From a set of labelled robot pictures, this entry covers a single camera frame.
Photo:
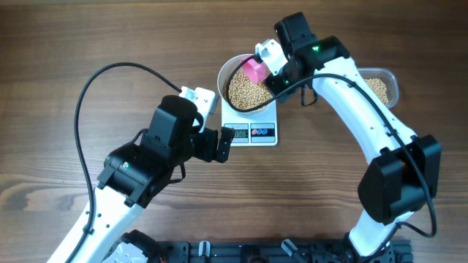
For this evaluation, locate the pink plastic scoop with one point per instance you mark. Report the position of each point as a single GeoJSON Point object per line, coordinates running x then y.
{"type": "Point", "coordinates": [256, 72]}

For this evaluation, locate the white bowl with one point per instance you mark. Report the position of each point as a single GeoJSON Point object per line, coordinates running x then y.
{"type": "Point", "coordinates": [230, 66]}

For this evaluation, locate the soybeans in container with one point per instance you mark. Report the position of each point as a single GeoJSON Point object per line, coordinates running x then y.
{"type": "Point", "coordinates": [379, 88]}

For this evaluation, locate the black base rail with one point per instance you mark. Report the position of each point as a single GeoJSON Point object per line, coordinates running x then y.
{"type": "Point", "coordinates": [135, 246]}

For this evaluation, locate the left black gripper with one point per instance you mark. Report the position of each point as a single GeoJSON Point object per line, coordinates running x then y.
{"type": "Point", "coordinates": [208, 152]}

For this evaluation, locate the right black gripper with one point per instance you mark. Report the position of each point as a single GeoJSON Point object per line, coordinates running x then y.
{"type": "Point", "coordinates": [275, 86]}

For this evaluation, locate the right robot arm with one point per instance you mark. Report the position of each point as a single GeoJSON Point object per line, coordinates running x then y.
{"type": "Point", "coordinates": [403, 168]}

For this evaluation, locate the soybeans in bowl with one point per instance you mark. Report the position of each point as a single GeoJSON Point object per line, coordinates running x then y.
{"type": "Point", "coordinates": [243, 93]}

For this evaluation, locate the clear plastic container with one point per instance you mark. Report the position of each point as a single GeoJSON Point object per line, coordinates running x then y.
{"type": "Point", "coordinates": [388, 78]}

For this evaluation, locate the white digital kitchen scale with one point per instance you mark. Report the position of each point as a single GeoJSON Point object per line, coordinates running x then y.
{"type": "Point", "coordinates": [253, 129]}

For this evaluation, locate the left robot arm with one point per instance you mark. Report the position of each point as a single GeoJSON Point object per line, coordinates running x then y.
{"type": "Point", "coordinates": [135, 173]}

